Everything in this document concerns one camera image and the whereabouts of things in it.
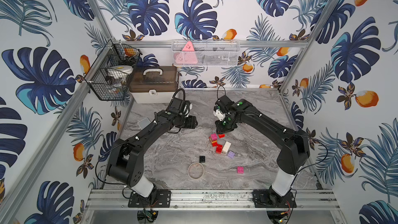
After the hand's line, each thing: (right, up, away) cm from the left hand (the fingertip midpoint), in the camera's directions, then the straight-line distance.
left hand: (193, 120), depth 86 cm
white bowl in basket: (-36, +27, -6) cm, 45 cm away
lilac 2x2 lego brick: (+21, -19, +2) cm, 28 cm away
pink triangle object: (-4, +37, +4) cm, 38 cm away
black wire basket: (-50, +25, +5) cm, 56 cm away
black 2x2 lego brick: (+5, -21, 0) cm, 22 cm away
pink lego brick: (+25, -25, -4) cm, 36 cm away
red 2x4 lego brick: (+12, -14, +5) cm, 20 cm away
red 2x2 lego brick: (+15, -17, +4) cm, 23 cm away
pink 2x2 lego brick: (+11, -9, +2) cm, 15 cm away
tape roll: (+1, -27, -2) cm, 27 cm away
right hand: (+14, -5, -2) cm, 15 cm away
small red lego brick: (+15, -8, -4) cm, 17 cm away
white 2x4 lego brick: (+19, -16, +4) cm, 25 cm away
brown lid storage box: (-28, +23, +18) cm, 40 cm away
